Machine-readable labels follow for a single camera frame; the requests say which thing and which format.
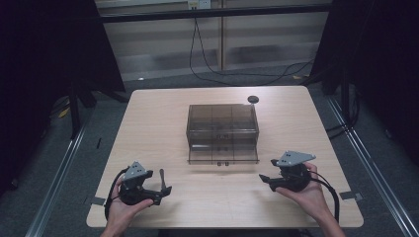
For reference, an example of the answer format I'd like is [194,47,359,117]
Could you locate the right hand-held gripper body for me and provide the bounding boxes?
[269,150,316,193]

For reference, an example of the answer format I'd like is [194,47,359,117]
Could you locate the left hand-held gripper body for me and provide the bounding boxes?
[118,160,162,205]

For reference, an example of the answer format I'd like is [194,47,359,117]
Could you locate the smoky transparent drawer cabinet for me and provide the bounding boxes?
[186,104,260,152]

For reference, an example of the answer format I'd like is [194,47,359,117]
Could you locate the person's right hand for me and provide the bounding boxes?
[276,162,330,221]

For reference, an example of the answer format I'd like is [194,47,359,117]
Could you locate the person's left hand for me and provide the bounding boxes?
[106,187,154,231]

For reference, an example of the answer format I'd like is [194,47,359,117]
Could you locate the grey tape piece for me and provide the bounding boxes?
[88,196,107,207]
[339,191,364,202]

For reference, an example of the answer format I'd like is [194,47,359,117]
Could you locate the black metal stand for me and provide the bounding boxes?
[67,82,83,140]
[340,65,353,127]

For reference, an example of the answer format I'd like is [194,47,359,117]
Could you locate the black curtain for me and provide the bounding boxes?
[0,0,126,198]
[309,0,419,166]

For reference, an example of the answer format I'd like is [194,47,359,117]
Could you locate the black horizontal bar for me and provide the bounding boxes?
[99,3,333,24]

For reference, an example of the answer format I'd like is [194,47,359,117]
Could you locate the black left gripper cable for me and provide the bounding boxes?
[104,167,129,220]

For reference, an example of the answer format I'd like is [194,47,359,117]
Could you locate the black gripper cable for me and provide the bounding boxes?
[104,167,129,220]
[307,171,341,223]

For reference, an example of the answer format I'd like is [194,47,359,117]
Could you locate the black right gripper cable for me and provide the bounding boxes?
[307,171,341,223]

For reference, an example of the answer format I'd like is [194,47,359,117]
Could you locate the aluminium floor rail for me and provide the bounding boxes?
[24,126,89,237]
[325,97,419,237]

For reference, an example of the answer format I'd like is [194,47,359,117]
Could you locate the black floor cable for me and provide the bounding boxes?
[194,18,315,78]
[189,18,314,87]

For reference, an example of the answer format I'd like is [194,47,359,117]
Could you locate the white wall socket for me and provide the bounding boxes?
[187,0,211,10]

